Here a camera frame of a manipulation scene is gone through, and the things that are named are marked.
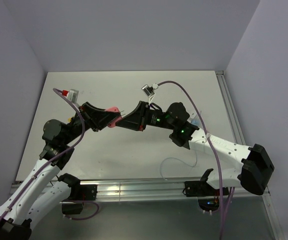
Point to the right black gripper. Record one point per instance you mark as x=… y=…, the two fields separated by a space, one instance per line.
x=132 y=120

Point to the blue charger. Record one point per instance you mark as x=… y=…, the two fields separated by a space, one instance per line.
x=195 y=122

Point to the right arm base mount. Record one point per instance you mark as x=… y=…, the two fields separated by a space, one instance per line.
x=208 y=197

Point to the aluminium side rail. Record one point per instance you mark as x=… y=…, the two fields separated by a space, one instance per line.
x=234 y=123

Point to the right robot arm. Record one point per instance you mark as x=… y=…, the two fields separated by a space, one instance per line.
x=251 y=168

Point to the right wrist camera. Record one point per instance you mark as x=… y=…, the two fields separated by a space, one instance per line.
x=149 y=90

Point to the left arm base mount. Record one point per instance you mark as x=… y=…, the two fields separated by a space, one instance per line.
x=80 y=199

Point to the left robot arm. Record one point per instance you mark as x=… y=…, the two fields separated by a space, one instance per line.
x=28 y=204

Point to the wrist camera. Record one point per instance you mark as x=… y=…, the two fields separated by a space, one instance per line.
x=71 y=95
x=149 y=90

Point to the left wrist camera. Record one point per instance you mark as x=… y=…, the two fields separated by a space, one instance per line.
x=71 y=95

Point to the aluminium front rail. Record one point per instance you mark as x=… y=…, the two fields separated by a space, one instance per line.
x=139 y=190

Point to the white USB charger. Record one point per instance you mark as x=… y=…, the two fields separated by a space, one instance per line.
x=195 y=116

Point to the pink plug adapter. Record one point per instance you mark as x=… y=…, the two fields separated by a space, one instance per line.
x=116 y=115

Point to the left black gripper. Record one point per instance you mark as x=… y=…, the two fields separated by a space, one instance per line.
x=98 y=118

